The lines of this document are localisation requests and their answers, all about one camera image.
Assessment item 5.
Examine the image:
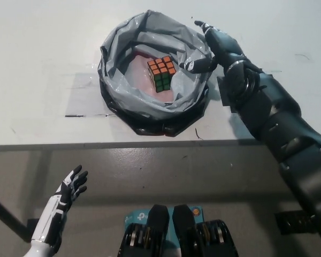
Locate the white and black left hand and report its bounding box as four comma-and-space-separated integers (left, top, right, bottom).
30, 164, 88, 248

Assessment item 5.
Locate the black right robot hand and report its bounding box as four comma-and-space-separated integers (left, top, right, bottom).
179, 20, 247, 74

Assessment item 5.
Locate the rubik's cube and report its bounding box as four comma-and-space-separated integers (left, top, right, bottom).
147, 55, 177, 94

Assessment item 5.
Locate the grey and black plastic bag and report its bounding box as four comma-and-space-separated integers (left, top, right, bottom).
98, 9, 214, 138

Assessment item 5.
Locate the black table foot plate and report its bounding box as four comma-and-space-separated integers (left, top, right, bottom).
273, 210, 312, 236
27, 218, 42, 238

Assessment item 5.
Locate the black tape marker patch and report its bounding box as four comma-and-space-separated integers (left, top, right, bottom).
216, 70, 275, 115

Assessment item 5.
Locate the black table leg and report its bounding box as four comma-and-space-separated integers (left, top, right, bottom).
0, 191, 34, 243

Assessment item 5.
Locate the teal router box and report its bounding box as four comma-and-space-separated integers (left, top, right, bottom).
123, 205, 204, 246

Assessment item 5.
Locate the pink plastic sheet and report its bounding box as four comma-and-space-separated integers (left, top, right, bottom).
128, 53, 177, 104

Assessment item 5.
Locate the clear tape patch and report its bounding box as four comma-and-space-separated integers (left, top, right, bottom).
65, 72, 108, 117

